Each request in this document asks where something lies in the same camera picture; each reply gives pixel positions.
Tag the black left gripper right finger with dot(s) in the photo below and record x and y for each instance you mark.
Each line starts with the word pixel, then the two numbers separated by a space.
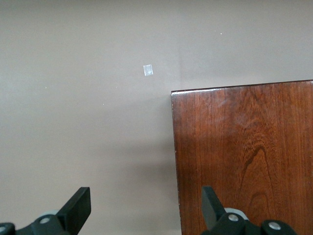
pixel 212 213

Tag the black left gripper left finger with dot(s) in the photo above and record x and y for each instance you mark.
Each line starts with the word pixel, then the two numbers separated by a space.
pixel 73 213

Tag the dark brown wooden cabinet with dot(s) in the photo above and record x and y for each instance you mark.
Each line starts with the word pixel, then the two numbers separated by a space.
pixel 244 147

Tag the small clear tape square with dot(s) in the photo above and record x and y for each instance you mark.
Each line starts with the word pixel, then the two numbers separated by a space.
pixel 148 70

